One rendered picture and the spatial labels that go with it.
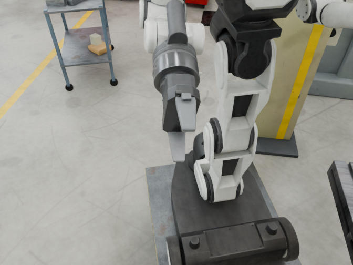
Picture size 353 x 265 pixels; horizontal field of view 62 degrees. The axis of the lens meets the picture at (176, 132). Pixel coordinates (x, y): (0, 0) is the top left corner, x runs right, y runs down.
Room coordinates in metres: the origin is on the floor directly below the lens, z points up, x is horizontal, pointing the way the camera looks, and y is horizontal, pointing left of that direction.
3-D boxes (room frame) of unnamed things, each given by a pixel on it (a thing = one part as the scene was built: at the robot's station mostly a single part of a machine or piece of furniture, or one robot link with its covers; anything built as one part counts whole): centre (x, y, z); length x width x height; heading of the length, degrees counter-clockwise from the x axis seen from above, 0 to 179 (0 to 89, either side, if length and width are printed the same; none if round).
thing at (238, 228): (0.84, -0.21, 0.59); 0.64 x 0.52 x 0.33; 10
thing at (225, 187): (0.82, -0.21, 0.85); 0.20 x 0.16 x 0.48; 100
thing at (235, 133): (0.82, -0.21, 1.19); 0.18 x 0.15 x 0.47; 100
